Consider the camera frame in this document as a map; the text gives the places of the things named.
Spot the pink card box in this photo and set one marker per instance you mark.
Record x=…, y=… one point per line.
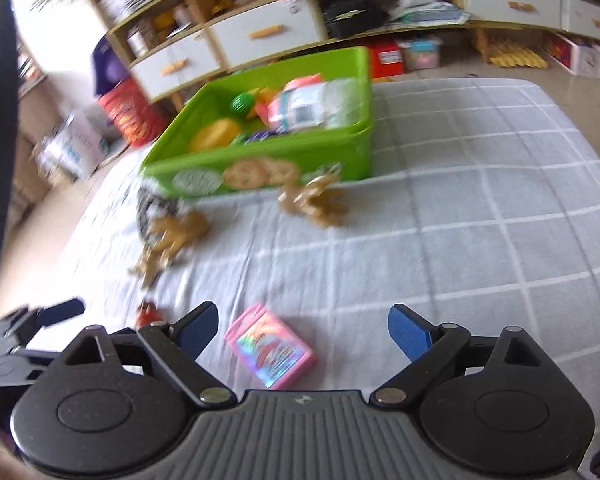
x=270, y=345

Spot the white cabinet drawer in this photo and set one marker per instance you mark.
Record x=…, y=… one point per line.
x=490, y=0
x=200, y=57
x=295, y=20
x=580, y=12

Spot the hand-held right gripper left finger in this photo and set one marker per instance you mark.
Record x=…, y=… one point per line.
x=200, y=327

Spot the clear storage box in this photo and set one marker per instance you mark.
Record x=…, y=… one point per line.
x=420, y=56

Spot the stack of papers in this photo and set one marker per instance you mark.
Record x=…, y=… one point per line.
x=420, y=7

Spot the grey checked tablecloth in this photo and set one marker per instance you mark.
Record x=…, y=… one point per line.
x=430, y=210

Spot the white printed carton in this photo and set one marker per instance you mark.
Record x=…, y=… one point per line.
x=580, y=57

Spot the purple toy grapes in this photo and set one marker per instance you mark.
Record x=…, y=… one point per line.
x=257, y=138

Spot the orange toy fruit slice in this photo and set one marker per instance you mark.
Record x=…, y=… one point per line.
x=266, y=97

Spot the red box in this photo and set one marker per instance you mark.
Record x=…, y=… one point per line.
x=385, y=59

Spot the brown head massager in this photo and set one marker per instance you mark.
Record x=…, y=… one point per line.
x=312, y=202
x=177, y=232

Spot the small red toy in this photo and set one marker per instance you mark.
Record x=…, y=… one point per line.
x=147, y=314

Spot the wooden cabinet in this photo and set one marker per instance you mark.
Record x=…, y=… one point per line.
x=340, y=45

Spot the green plastic box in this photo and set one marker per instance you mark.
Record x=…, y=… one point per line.
x=330, y=155

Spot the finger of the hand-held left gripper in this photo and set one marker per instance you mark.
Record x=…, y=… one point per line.
x=60, y=310

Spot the purple bag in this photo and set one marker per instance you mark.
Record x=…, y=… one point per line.
x=105, y=65

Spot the red printed bucket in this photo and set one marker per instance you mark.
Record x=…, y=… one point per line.
x=130, y=115

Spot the tan starfish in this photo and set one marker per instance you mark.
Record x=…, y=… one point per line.
x=150, y=267

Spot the black bag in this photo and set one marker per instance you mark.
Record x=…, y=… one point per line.
x=352, y=12

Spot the dark hair claw clip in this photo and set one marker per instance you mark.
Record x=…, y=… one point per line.
x=152, y=205

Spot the yellow toy pot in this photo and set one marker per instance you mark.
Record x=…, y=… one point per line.
x=215, y=135

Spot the yellow toy stack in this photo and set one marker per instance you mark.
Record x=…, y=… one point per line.
x=515, y=55

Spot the pink white packet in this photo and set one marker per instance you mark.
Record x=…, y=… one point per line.
x=320, y=105

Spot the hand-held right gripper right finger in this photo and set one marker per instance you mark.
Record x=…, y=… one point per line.
x=410, y=332

